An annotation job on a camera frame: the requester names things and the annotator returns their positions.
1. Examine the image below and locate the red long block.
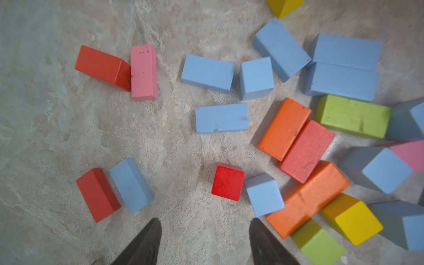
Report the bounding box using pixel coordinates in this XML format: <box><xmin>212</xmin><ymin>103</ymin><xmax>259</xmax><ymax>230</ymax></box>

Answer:
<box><xmin>276</xmin><ymin>120</ymin><xmax>335</xmax><ymax>184</ymax></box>

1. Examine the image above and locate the blue long block upright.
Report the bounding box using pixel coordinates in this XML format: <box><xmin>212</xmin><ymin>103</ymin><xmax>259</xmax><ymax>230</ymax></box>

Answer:
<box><xmin>195</xmin><ymin>103</ymin><xmax>249</xmax><ymax>133</ymax></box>

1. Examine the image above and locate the blue long block pair right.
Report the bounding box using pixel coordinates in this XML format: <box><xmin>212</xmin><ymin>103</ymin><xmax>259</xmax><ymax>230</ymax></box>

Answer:
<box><xmin>307</xmin><ymin>33</ymin><xmax>383</xmax><ymax>71</ymax></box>

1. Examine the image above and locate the red block far left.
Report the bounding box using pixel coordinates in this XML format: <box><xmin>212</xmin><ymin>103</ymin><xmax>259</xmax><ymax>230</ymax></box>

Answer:
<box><xmin>76</xmin><ymin>168</ymin><xmax>121</xmax><ymax>223</ymax></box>

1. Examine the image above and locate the yellow cube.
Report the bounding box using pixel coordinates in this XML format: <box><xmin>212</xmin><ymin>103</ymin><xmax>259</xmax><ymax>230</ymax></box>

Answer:
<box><xmin>320</xmin><ymin>193</ymin><xmax>383</xmax><ymax>246</ymax></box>
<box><xmin>266</xmin><ymin>0</ymin><xmax>304</xmax><ymax>19</ymax></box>

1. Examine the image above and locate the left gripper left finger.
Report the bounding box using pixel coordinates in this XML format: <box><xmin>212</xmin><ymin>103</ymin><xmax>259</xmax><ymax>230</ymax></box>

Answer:
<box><xmin>112</xmin><ymin>218</ymin><xmax>162</xmax><ymax>265</ymax></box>

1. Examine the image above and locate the blue long block diagonal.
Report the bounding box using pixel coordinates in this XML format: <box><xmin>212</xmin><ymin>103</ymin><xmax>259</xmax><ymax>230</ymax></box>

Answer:
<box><xmin>254</xmin><ymin>17</ymin><xmax>311</xmax><ymax>82</ymax></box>

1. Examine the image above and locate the pink block near back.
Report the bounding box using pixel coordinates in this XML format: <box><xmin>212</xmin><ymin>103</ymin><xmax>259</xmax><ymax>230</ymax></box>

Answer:
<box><xmin>130</xmin><ymin>44</ymin><xmax>158</xmax><ymax>101</ymax></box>

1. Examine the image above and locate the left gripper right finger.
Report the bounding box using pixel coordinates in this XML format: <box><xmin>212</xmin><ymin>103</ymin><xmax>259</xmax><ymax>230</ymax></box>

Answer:
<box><xmin>249</xmin><ymin>218</ymin><xmax>300</xmax><ymax>265</ymax></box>

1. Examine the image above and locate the yellow cube right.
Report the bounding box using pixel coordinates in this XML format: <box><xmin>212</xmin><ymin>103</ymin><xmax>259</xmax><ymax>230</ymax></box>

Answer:
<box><xmin>266</xmin><ymin>0</ymin><xmax>304</xmax><ymax>19</ymax></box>

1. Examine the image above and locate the orange short block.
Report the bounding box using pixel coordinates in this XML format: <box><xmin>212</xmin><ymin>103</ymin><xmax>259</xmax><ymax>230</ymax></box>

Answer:
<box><xmin>257</xmin><ymin>98</ymin><xmax>311</xmax><ymax>161</ymax></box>

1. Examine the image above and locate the blue long block pair left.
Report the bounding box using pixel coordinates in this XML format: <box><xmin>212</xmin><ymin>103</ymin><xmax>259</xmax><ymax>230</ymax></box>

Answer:
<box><xmin>304</xmin><ymin>62</ymin><xmax>380</xmax><ymax>102</ymax></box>

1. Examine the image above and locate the orange long block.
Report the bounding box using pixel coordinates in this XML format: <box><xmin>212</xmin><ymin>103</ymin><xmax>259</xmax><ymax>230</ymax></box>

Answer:
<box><xmin>266</xmin><ymin>161</ymin><xmax>351</xmax><ymax>239</ymax></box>

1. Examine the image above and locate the red block near back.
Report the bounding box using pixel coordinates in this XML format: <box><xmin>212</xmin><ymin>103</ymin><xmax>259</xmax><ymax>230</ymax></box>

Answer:
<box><xmin>75</xmin><ymin>45</ymin><xmax>131</xmax><ymax>92</ymax></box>

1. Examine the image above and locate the blue long block tilted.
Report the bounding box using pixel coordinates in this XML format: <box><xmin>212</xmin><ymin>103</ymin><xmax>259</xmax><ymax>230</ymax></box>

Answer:
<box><xmin>181</xmin><ymin>54</ymin><xmax>236</xmax><ymax>94</ymax></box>

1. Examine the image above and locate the pink long block front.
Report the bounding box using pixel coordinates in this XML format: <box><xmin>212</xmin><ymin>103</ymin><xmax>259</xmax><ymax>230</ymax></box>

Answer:
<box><xmin>378</xmin><ymin>140</ymin><xmax>424</xmax><ymax>173</ymax></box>

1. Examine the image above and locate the blue cube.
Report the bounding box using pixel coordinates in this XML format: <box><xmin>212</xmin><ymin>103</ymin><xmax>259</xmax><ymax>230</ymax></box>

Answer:
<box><xmin>369</xmin><ymin>201</ymin><xmax>424</xmax><ymax>251</ymax></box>
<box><xmin>339</xmin><ymin>147</ymin><xmax>413</xmax><ymax>194</ymax></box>
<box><xmin>244</xmin><ymin>173</ymin><xmax>285</xmax><ymax>217</ymax></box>
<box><xmin>385</xmin><ymin>97</ymin><xmax>424</xmax><ymax>141</ymax></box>
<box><xmin>239</xmin><ymin>57</ymin><xmax>274</xmax><ymax>101</ymax></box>

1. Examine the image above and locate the yellow cube front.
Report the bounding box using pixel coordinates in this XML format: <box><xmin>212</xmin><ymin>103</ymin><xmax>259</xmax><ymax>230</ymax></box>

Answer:
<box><xmin>320</xmin><ymin>193</ymin><xmax>383</xmax><ymax>246</ymax></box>

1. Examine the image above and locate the blue cube beside pink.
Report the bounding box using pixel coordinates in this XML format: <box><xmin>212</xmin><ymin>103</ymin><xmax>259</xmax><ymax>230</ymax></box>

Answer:
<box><xmin>385</xmin><ymin>97</ymin><xmax>424</xmax><ymax>141</ymax></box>

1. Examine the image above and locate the blue block far left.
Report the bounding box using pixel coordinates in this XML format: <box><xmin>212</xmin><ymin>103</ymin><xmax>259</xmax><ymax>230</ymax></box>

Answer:
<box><xmin>109</xmin><ymin>158</ymin><xmax>154</xmax><ymax>214</ymax></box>

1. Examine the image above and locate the red cube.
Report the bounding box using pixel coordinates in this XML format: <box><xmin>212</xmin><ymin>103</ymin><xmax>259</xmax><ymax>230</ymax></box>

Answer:
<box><xmin>211</xmin><ymin>162</ymin><xmax>245</xmax><ymax>202</ymax></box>

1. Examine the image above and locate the green cube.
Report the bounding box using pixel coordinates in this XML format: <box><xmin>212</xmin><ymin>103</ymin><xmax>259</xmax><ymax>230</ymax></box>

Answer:
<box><xmin>290</xmin><ymin>219</ymin><xmax>346</xmax><ymax>265</ymax></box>

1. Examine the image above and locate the blue long block pair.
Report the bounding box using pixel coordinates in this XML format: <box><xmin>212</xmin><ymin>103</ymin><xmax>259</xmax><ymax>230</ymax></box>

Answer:
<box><xmin>307</xmin><ymin>33</ymin><xmax>383</xmax><ymax>71</ymax></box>
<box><xmin>304</xmin><ymin>62</ymin><xmax>380</xmax><ymax>102</ymax></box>

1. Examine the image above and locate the green long block centre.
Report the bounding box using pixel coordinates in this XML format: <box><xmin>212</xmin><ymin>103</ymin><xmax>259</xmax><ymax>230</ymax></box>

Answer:
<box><xmin>314</xmin><ymin>95</ymin><xmax>392</xmax><ymax>139</ymax></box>

